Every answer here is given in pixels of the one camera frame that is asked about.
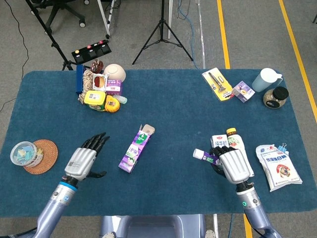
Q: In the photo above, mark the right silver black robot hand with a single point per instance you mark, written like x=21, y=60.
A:
x=235, y=166

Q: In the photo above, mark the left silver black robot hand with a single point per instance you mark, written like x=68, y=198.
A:
x=79, y=161

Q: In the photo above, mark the purple white toothpaste tube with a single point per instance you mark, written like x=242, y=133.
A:
x=200, y=154

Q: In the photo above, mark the purple toothpaste box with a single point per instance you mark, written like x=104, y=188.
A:
x=135, y=151

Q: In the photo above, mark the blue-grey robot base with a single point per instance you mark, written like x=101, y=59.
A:
x=151, y=226

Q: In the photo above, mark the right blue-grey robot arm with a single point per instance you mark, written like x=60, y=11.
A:
x=252, y=208

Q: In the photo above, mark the blue rectangular block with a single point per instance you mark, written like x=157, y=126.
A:
x=79, y=79

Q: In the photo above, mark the purple white small box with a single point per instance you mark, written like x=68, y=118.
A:
x=114, y=86

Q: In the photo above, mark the black foot pedal box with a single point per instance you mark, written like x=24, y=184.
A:
x=91, y=50

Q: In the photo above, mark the white drink bottle yellow cap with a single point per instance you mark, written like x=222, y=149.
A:
x=235, y=140

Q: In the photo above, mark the white blue milk carton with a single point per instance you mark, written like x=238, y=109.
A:
x=219, y=140

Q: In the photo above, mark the round woven coaster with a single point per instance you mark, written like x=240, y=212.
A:
x=49, y=156

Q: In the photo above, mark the white sugar bag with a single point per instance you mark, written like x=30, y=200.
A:
x=280, y=168

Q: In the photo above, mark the blue binder clip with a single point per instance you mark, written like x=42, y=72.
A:
x=282, y=149

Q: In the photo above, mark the clear tub with paper pieces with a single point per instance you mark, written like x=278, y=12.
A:
x=24, y=153

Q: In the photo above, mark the yellow lid container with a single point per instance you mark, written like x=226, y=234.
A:
x=94, y=99

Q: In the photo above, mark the yellow round tape measure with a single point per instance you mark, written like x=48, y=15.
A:
x=112, y=104

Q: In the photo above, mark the small red object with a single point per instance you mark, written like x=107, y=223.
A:
x=232, y=96

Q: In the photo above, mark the mint green brush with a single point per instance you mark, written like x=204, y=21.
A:
x=122, y=99

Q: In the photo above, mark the small purple white carton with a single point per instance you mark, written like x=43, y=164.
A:
x=244, y=91

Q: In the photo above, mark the glass jar black lid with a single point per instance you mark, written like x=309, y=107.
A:
x=276, y=98

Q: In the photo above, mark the yellow razor blister pack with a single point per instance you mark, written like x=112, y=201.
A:
x=218, y=83

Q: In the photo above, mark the light blue plastic pitcher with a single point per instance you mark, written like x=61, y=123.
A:
x=265, y=79

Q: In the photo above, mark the blue table mat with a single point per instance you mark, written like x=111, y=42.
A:
x=158, y=111

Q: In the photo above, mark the beige bowl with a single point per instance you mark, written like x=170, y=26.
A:
x=115, y=72

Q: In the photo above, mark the brown snack bag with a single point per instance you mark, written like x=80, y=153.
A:
x=97, y=66

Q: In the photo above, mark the black slanted light stand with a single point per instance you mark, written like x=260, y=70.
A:
x=53, y=42

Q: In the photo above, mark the black office chair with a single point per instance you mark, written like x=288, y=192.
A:
x=57, y=7

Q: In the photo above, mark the white pole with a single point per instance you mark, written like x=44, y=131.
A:
x=170, y=19

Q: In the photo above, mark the black tripod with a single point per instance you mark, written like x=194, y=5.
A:
x=162, y=22

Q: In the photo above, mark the white metal frame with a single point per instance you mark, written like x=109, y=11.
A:
x=105, y=19

